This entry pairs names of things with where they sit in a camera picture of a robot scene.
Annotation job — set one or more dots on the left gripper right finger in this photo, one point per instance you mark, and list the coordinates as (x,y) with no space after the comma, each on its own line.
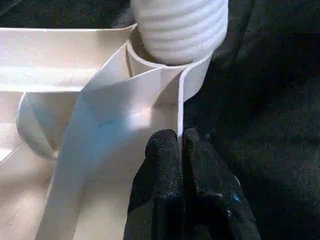
(215,200)

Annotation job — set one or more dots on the black mat cloth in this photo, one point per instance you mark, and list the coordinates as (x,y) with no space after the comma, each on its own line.
(275,125)

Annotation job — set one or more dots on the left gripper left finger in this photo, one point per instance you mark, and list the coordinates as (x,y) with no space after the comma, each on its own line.
(160,187)

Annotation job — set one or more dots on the white plastic table leg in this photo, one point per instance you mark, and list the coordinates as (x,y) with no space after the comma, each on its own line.
(180,30)

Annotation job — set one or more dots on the white plastic table top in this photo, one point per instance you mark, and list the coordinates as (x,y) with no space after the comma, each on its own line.
(62,55)

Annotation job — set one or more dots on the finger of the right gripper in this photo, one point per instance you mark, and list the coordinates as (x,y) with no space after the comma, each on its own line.
(237,37)

